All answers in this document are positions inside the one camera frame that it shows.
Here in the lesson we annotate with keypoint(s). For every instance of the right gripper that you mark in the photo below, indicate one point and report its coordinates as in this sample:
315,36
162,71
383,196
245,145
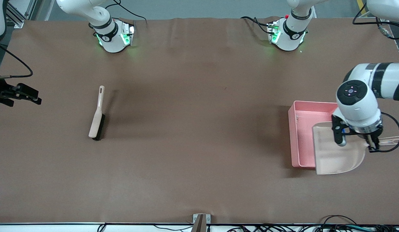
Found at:
0,90

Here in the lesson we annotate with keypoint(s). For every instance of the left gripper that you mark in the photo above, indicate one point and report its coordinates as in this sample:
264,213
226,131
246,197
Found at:
371,139

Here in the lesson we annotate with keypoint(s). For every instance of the beige plastic dustpan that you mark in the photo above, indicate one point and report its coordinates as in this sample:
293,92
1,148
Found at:
331,161

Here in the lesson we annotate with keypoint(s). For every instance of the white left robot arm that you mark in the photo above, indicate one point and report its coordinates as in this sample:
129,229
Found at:
357,103

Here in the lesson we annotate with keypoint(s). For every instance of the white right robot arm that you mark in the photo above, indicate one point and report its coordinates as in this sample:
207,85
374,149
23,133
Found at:
106,35

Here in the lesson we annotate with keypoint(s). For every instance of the pink plastic bin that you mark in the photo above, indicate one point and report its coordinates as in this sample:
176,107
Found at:
302,145

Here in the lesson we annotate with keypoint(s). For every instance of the brown table mat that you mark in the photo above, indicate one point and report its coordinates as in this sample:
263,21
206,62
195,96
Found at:
186,180

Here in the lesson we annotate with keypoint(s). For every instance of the metal clamp bracket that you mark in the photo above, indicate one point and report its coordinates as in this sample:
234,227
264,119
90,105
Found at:
201,221

